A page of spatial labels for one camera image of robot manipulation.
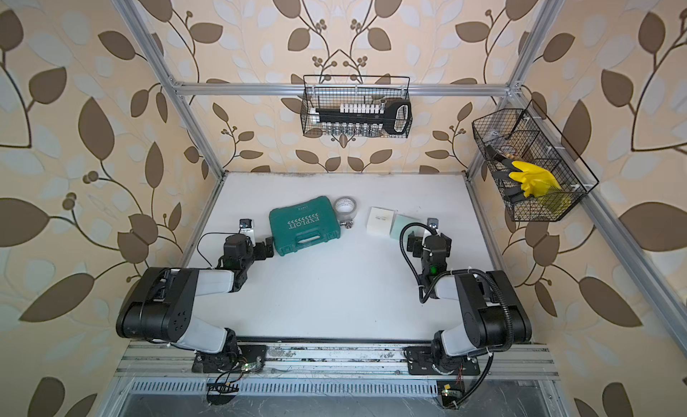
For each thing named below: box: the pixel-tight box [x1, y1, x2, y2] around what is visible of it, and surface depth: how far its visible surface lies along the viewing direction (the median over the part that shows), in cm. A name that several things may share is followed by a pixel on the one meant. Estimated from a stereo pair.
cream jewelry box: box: [366, 206, 396, 236], surface depth 104 cm
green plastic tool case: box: [269, 195, 341, 256], surface depth 101 cm
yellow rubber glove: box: [508, 161, 562, 199], surface depth 68 cm
